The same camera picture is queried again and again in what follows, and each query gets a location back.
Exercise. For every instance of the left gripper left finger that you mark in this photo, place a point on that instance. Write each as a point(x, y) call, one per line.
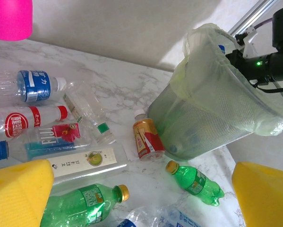
point(18, 196)

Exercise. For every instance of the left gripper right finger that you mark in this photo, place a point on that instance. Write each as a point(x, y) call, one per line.
point(266, 201)

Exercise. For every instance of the large green soda bottle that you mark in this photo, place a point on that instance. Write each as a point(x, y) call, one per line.
point(84, 201)

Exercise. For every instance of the small green soda bottle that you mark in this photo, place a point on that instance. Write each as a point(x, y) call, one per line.
point(198, 184)

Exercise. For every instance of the red label red cap bottle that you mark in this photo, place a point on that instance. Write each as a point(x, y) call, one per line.
point(16, 123)

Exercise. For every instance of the square white label tea bottle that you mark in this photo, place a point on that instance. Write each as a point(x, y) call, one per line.
point(89, 160)

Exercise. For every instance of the red flower label bottle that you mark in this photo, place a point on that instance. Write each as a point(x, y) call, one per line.
point(65, 132)

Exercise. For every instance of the long blue label water bottle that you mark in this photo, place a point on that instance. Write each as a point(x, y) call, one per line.
point(186, 218)

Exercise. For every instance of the blue label white cap bottle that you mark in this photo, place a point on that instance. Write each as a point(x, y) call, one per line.
point(35, 86)

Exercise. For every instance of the blue label clear bottle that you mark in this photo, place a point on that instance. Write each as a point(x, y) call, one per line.
point(143, 216)

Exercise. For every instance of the small red yellow label bottle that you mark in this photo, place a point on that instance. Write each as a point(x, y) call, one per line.
point(147, 139)

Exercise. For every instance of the green plastic bin liner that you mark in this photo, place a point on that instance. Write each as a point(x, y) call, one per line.
point(198, 59)

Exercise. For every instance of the grey mesh bin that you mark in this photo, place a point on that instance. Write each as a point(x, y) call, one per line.
point(191, 132)

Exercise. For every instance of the crushed clear bottle green cap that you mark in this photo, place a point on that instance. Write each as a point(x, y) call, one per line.
point(103, 128)

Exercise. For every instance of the pink wine glass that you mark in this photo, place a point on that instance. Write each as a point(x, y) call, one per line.
point(9, 19)

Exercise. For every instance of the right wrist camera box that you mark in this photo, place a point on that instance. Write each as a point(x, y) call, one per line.
point(248, 45)

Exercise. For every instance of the aluminium frame post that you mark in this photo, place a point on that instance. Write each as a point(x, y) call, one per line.
point(250, 14)

